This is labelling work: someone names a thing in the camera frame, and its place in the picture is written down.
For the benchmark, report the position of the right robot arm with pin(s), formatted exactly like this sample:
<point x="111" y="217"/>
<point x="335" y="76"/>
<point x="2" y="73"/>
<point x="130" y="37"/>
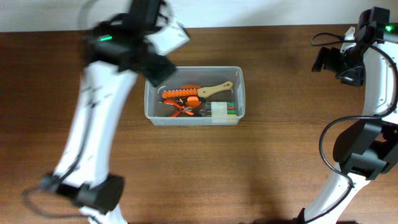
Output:
<point x="368" y="148"/>

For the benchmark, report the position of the small red-handled pliers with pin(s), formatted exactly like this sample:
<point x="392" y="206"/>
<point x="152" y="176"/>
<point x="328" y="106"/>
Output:
<point x="180" y="109"/>

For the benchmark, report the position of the orange perforated strip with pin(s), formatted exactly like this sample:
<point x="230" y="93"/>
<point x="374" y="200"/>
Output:
<point x="179" y="93"/>

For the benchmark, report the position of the clear plastic container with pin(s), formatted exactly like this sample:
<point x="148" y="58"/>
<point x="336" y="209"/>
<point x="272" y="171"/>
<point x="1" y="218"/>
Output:
<point x="159" y="113"/>

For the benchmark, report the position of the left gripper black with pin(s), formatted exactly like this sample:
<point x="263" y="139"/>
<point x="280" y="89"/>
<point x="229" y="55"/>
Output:
<point x="162" y="71"/>

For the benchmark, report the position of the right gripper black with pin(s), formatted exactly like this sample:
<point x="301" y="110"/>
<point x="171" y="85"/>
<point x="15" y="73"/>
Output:
<point x="354" y="78"/>

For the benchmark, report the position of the orange scraper wooden handle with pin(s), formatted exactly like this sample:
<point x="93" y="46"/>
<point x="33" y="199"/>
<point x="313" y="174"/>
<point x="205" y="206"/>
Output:
<point x="206" y="92"/>

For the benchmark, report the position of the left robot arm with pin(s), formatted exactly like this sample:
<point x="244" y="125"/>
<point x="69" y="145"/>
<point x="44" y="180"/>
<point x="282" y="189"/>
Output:
<point x="116" y="52"/>

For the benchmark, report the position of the orange black long-nose pliers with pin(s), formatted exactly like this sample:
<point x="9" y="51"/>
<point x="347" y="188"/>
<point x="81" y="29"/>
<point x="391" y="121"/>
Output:
<point x="183" y="102"/>

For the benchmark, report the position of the clear box coloured tubes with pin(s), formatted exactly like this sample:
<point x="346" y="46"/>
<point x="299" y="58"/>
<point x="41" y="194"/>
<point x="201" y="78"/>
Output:
<point x="219" y="109"/>

